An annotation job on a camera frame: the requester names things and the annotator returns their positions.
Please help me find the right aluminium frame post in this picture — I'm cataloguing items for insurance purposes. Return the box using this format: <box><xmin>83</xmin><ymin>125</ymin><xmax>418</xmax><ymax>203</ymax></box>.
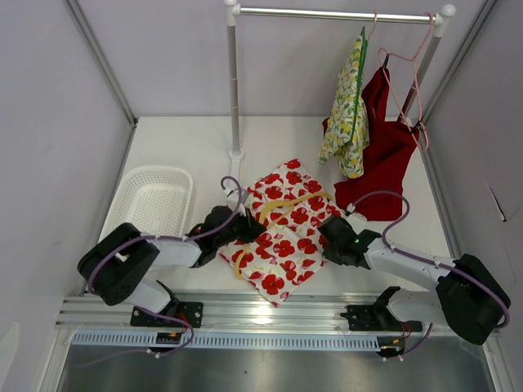
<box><xmin>422</xmin><ymin>0</ymin><xmax>499</xmax><ymax>125</ymax></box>

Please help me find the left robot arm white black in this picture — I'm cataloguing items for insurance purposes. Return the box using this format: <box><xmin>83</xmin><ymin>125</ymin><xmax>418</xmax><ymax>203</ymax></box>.
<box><xmin>77</xmin><ymin>206</ymin><xmax>266</xmax><ymax>327</ymax></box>

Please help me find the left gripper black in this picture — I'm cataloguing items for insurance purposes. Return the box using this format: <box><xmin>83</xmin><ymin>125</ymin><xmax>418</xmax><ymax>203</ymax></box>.
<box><xmin>214</xmin><ymin>206</ymin><xmax>264</xmax><ymax>248</ymax></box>

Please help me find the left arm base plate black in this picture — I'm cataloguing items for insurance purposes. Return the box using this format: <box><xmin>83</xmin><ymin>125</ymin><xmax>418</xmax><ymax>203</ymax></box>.
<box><xmin>130</xmin><ymin>301</ymin><xmax>203</xmax><ymax>328</ymax></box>

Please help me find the left aluminium frame post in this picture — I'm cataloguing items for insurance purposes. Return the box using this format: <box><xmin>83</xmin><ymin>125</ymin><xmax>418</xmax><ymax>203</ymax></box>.
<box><xmin>63</xmin><ymin>0</ymin><xmax>136</xmax><ymax>128</ymax></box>

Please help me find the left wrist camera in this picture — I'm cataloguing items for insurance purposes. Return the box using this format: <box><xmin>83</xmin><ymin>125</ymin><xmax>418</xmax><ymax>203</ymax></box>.
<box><xmin>224</xmin><ymin>188</ymin><xmax>248</xmax><ymax>216</ymax></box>

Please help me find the clothes rack metal white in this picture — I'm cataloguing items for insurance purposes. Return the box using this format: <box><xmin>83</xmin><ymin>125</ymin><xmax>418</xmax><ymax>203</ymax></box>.
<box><xmin>224</xmin><ymin>1</ymin><xmax>456</xmax><ymax>179</ymax></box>

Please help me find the pink wire hanger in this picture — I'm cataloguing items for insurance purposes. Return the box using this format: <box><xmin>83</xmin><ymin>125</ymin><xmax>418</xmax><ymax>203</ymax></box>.
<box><xmin>378</xmin><ymin>11</ymin><xmax>436</xmax><ymax>154</ymax></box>

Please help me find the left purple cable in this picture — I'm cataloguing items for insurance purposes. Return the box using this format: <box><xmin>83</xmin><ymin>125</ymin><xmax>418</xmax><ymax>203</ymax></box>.
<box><xmin>87</xmin><ymin>176</ymin><xmax>241</xmax><ymax>360</ymax></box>

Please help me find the lemon print skirt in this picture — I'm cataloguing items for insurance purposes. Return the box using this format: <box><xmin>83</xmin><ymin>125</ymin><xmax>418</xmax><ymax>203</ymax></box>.
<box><xmin>319</xmin><ymin>35</ymin><xmax>370</xmax><ymax>179</ymax></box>

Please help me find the white plastic basket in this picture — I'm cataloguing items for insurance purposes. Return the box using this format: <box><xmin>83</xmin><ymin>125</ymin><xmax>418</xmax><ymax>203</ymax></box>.
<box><xmin>100</xmin><ymin>166</ymin><xmax>193</xmax><ymax>239</ymax></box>

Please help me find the white slotted cable duct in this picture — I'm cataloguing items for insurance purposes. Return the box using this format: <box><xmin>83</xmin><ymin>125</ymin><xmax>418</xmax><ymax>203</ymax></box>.
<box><xmin>72</xmin><ymin>330</ymin><xmax>381</xmax><ymax>352</ymax></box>

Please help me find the green plastic hanger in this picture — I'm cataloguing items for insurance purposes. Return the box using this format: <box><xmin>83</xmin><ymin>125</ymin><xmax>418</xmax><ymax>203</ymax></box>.
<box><xmin>352</xmin><ymin>13</ymin><xmax>377</xmax><ymax>135</ymax></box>

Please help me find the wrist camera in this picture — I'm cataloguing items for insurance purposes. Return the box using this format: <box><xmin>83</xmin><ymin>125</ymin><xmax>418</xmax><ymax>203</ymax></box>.
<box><xmin>345</xmin><ymin>204</ymin><xmax>368</xmax><ymax>234</ymax></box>
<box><xmin>224</xmin><ymin>188</ymin><xmax>248</xmax><ymax>216</ymax></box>

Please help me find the yellow plastic hanger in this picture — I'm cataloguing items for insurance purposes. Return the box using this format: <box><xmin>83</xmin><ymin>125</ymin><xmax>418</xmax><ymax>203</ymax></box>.
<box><xmin>235</xmin><ymin>191</ymin><xmax>333</xmax><ymax>280</ymax></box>

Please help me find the aluminium rail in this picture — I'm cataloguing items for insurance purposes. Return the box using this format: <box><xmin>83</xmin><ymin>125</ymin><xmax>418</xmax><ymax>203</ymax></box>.
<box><xmin>55</xmin><ymin>289</ymin><xmax>502</xmax><ymax>336</ymax></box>

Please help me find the red garment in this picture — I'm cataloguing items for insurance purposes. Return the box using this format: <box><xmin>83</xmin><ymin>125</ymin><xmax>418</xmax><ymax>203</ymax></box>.
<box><xmin>334</xmin><ymin>67</ymin><xmax>418</xmax><ymax>209</ymax></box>

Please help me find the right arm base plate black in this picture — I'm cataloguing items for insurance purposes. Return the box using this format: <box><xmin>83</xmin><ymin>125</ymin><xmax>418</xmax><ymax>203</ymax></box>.
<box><xmin>340</xmin><ymin>305</ymin><xmax>423</xmax><ymax>332</ymax></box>

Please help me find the aluminium frame post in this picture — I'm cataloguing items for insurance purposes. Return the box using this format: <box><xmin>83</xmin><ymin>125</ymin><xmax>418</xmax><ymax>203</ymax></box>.
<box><xmin>63</xmin><ymin>0</ymin><xmax>136</xmax><ymax>128</ymax></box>
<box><xmin>422</xmin><ymin>0</ymin><xmax>499</xmax><ymax>125</ymax></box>

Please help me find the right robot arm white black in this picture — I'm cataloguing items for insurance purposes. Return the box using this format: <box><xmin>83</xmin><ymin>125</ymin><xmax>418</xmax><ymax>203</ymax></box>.
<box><xmin>319</xmin><ymin>216</ymin><xmax>511</xmax><ymax>345</ymax></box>

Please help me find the red flower print cloth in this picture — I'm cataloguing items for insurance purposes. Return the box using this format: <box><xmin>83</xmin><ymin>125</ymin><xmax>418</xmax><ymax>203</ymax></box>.
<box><xmin>217</xmin><ymin>159</ymin><xmax>342</xmax><ymax>306</ymax></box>

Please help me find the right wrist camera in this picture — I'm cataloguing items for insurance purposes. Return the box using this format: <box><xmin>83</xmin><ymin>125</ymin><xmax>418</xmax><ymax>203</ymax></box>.
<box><xmin>345</xmin><ymin>204</ymin><xmax>368</xmax><ymax>234</ymax></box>

